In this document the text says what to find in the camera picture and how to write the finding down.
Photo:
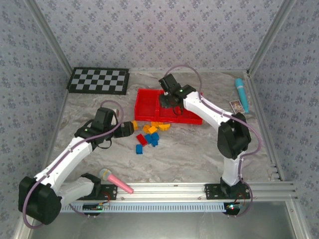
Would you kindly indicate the yellow lego brick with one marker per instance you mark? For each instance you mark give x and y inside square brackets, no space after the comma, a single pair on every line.
[164,127]
[156,123]
[152,129]
[145,128]
[135,125]

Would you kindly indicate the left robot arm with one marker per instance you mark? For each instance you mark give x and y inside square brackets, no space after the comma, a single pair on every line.
[64,156]

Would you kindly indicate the long red lego brick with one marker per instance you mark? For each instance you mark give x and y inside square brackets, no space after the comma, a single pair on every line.
[141,139]

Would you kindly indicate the red three-compartment bin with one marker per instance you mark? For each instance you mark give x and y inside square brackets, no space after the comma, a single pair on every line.
[147,104]

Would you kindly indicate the black grey checkerboard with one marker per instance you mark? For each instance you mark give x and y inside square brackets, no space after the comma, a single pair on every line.
[99,81]

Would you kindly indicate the pink toy microphone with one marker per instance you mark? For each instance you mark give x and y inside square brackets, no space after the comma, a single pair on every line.
[117,183]

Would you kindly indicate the purple playing card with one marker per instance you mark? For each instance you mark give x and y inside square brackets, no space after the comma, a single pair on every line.
[236,106]

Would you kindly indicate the teal toy microphone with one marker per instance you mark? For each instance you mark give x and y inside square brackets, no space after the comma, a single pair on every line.
[241,92]

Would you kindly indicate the small circuit board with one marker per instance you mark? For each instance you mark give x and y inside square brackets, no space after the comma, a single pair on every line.
[96,206]
[233,206]

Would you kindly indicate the thin aluminium rail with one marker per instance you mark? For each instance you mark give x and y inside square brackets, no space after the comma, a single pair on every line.
[149,71]

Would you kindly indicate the aluminium side rail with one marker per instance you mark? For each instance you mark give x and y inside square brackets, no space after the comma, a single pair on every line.
[260,122]
[60,112]

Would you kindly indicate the wide aluminium frame rail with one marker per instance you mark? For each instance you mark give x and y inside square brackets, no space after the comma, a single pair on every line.
[162,190]

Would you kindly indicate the aluminium frame post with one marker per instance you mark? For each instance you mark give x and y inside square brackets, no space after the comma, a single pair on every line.
[269,37]
[51,37]

